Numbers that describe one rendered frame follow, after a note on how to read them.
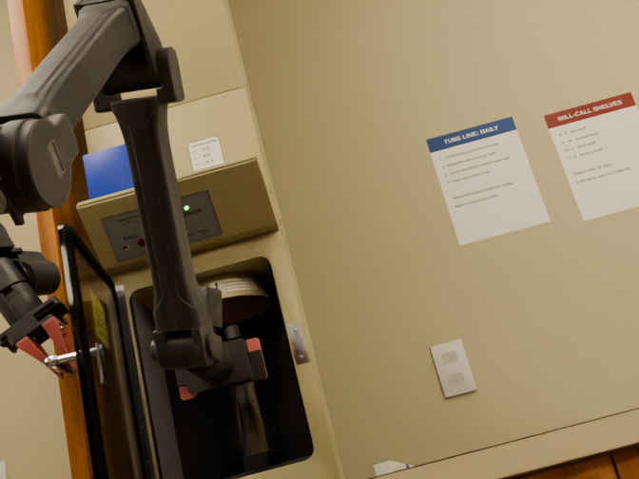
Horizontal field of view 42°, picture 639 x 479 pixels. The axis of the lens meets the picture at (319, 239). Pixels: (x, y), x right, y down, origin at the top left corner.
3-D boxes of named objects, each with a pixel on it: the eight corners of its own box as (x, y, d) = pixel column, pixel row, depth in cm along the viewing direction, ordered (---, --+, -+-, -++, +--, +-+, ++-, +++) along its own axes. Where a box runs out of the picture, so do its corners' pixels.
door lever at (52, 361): (101, 373, 124) (98, 357, 125) (83, 360, 115) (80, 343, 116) (65, 383, 123) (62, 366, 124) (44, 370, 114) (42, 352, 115)
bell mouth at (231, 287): (193, 335, 164) (187, 308, 166) (280, 311, 163) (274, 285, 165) (167, 313, 147) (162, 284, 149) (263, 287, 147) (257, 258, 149)
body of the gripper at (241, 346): (183, 355, 133) (170, 347, 126) (245, 339, 132) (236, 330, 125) (191, 395, 131) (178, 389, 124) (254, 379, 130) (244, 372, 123)
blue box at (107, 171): (109, 220, 152) (102, 177, 155) (162, 206, 152) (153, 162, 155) (88, 201, 143) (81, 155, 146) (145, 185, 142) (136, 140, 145)
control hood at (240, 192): (106, 276, 150) (98, 225, 153) (280, 228, 149) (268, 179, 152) (82, 257, 139) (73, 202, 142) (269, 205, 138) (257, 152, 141)
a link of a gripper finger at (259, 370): (225, 355, 140) (212, 345, 131) (266, 345, 140) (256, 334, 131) (233, 395, 138) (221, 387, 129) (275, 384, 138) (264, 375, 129)
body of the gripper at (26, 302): (16, 356, 125) (-10, 319, 127) (73, 315, 127) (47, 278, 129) (1, 348, 119) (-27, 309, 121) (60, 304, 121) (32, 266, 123)
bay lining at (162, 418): (199, 498, 159) (166, 323, 171) (330, 464, 159) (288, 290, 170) (162, 494, 136) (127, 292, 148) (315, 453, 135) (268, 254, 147)
